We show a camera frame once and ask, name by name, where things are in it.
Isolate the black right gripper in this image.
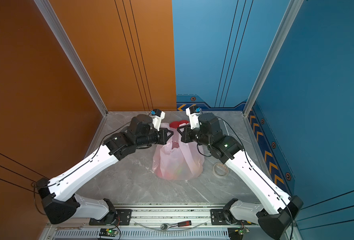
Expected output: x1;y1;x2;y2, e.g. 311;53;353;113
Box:
176;124;213;148

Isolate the pink plastic bag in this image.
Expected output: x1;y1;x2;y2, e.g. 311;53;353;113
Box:
152;123;205;181

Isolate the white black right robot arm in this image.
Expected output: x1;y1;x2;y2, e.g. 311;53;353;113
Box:
177;113;303;240

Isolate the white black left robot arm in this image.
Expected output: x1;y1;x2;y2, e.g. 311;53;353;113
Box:
36;109;173;225

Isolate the red flower-shaped bowl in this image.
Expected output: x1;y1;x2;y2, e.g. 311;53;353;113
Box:
170;120;190;129

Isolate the white tape roll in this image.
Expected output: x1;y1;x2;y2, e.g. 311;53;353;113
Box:
213;163;229;179

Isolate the circuit board right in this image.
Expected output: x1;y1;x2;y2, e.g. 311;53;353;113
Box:
228;228;250;240

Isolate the green circuit board left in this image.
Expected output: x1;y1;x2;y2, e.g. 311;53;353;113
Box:
99;228;120;239

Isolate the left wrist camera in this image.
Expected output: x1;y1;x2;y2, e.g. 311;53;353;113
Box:
150;109;165;131

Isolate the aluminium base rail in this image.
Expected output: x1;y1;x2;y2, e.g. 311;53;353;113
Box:
40;204;270;240

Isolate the red handled ratchet wrench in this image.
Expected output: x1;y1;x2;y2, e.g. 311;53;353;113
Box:
160;221;192;231

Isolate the aluminium corner post left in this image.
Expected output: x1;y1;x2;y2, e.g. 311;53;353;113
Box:
34;0;108;117

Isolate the aluminium corner post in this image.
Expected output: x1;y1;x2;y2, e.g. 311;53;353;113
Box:
34;0;108;117
243;0;304;117

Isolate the aluminium corner post right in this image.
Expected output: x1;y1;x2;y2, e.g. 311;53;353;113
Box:
243;0;304;117

